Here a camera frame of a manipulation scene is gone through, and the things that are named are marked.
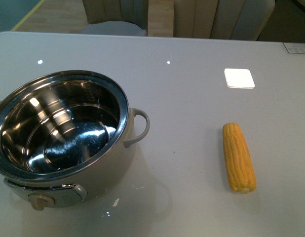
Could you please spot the yellow corn cob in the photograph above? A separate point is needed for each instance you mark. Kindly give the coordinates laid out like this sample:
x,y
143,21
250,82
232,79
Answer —
x,y
239,167

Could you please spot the label sticker on table corner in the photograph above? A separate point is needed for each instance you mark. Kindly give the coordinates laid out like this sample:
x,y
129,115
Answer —
x,y
295,48

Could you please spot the beige electric cooking pot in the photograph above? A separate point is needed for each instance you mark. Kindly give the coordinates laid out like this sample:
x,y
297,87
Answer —
x,y
67,137

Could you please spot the beige upholstered chair left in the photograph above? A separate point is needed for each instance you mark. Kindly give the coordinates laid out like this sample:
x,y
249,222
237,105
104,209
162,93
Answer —
x,y
116,17

